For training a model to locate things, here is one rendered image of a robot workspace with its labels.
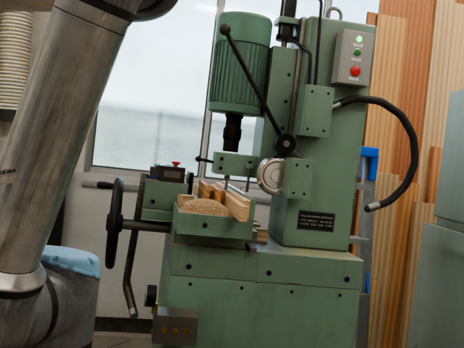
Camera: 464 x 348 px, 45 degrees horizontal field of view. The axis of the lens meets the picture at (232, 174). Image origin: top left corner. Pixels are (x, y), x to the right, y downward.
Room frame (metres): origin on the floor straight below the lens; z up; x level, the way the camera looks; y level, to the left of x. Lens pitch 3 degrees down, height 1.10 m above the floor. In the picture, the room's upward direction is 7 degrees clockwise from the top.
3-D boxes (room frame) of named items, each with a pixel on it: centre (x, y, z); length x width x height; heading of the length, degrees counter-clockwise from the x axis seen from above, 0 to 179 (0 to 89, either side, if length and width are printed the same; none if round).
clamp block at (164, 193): (1.80, 0.21, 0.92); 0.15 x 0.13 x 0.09; 10
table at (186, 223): (1.81, 0.12, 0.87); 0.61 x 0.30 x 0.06; 10
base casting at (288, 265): (1.83, -0.11, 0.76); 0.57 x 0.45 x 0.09; 100
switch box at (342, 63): (1.72, -0.32, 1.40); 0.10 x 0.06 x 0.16; 100
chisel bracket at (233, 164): (1.81, -0.01, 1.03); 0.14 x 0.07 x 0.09; 100
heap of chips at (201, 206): (1.57, 0.06, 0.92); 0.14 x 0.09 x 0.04; 100
